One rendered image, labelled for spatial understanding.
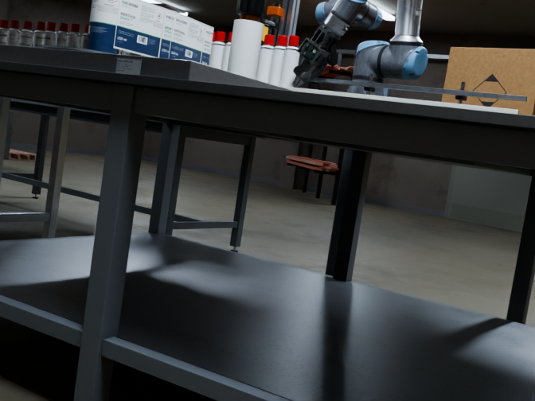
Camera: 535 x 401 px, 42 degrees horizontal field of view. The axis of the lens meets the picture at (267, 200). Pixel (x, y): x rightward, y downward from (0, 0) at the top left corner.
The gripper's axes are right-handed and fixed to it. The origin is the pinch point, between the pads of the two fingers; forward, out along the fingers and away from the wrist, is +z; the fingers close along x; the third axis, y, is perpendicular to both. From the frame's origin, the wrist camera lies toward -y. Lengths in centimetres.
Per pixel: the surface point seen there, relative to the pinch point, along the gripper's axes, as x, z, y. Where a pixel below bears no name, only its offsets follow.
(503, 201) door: -62, 97, -844
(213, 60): -31.2, 12.4, 3.6
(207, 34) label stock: -25.4, 2.9, 22.1
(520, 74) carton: 51, -42, -18
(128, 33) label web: -23, 9, 57
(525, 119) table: 83, -35, 85
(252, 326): 52, 53, 39
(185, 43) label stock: -22.1, 6.8, 33.6
